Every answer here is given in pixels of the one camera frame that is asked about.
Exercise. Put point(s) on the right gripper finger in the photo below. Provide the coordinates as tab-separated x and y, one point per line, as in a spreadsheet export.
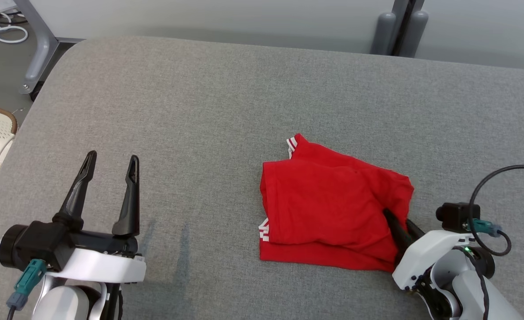
415	232
399	242

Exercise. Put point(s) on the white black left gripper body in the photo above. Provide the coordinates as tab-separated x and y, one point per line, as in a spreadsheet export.
102	266

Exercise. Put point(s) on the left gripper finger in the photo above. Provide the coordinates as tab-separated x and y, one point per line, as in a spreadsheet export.
129	213
73	209

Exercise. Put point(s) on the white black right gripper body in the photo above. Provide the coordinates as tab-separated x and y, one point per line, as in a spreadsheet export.
422	258

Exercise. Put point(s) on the red white basketball jersey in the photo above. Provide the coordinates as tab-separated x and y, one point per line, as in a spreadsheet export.
328	204

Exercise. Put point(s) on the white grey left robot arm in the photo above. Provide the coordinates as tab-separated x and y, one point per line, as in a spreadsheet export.
62	304

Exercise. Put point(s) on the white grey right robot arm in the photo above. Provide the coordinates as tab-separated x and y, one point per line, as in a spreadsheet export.
470	289

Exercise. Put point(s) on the grey metal desk leg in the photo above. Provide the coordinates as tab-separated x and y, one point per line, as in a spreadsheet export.
40	40

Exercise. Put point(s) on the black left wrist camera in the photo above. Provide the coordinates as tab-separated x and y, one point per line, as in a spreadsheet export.
44	242

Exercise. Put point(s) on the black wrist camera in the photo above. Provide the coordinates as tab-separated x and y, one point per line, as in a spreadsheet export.
459	217
44	242

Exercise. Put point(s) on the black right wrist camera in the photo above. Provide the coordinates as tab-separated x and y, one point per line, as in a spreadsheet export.
459	217

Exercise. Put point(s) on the grey partition post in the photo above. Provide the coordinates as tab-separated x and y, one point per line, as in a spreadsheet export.
384	31

